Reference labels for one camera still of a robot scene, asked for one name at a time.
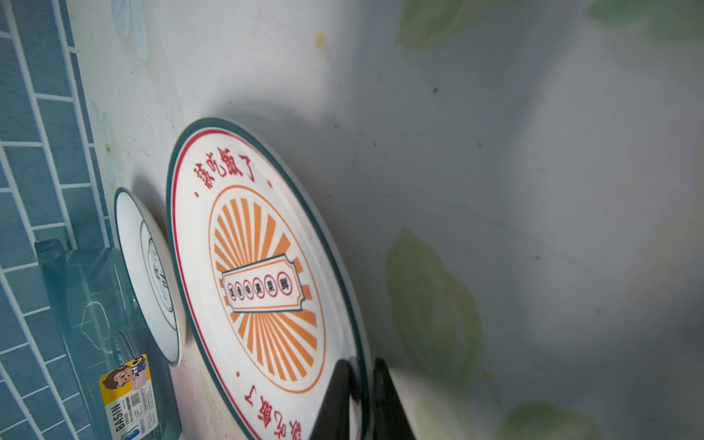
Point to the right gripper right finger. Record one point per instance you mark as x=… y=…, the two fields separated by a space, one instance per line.
x=390 y=420

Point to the white plate orange striped rim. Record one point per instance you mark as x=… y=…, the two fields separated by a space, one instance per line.
x=265 y=290

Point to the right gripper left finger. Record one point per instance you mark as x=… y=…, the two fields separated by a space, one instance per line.
x=333 y=420

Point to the bin product label sticker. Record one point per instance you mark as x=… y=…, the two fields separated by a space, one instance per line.
x=129 y=400

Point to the teal translucent plastic bin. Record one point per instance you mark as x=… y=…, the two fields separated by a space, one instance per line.
x=102 y=328

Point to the white plate black flower outline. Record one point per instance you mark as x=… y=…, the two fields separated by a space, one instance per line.
x=148 y=260

